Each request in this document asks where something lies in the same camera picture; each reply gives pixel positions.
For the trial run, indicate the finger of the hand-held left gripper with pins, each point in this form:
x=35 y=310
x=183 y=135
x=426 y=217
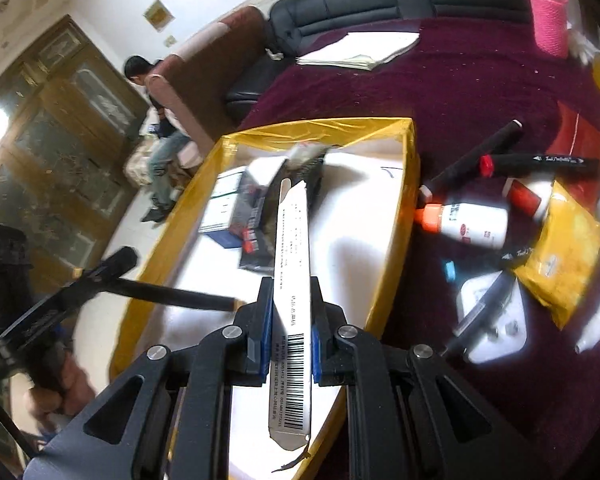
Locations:
x=180 y=295
x=122 y=260

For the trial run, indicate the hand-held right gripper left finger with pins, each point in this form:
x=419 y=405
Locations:
x=266 y=332

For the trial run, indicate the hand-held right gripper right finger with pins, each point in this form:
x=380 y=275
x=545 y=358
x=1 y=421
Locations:
x=316 y=357

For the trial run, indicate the long white toothpaste box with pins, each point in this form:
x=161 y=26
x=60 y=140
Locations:
x=292 y=260

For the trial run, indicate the long black tube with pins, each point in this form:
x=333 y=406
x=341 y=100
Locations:
x=485 y=310

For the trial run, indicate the yellow-taped cardboard box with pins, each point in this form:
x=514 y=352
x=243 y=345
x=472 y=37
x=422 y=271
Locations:
x=405 y=185

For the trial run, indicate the black marker blue cap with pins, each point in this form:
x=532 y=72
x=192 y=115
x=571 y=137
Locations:
x=490 y=259

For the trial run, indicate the yellow snack packet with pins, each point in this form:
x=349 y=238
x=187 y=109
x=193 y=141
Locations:
x=565 y=255

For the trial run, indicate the person's left hand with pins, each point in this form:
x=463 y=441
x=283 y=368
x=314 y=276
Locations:
x=75 y=385

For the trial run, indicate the black snack packet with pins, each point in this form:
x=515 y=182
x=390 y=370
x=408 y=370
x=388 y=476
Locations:
x=257 y=257

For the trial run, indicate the blue white medicine box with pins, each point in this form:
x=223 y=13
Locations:
x=220 y=215

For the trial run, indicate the beige bag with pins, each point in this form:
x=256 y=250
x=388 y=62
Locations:
x=137 y=165

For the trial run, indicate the wooden glass cabinet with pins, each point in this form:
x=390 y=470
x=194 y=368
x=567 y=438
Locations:
x=55 y=160

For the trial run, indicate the teal white medicine box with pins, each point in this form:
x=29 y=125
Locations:
x=235 y=177

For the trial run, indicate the brown armchair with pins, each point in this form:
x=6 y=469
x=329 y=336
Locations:
x=200 y=80

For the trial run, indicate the white bottle orange cap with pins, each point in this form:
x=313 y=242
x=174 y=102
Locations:
x=470 y=225

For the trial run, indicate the black marker white end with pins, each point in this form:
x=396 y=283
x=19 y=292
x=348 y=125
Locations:
x=470 y=160

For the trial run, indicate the white bottle red label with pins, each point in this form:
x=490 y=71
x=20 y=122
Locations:
x=527 y=197

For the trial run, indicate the black marker red cap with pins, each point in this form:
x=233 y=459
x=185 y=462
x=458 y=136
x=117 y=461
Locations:
x=540 y=164

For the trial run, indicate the stack of white papers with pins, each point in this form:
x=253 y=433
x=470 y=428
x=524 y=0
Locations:
x=360 y=50

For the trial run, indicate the maroon tablecloth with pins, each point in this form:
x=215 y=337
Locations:
x=480 y=90

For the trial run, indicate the black leather sofa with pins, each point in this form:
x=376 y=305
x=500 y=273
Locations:
x=355 y=5

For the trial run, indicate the red foil packet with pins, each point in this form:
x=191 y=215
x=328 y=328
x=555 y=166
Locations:
x=580 y=130

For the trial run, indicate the pink knitted cup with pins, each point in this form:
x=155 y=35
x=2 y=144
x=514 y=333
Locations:
x=547 y=15

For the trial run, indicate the yellow wall sticker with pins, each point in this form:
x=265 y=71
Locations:
x=158 y=14

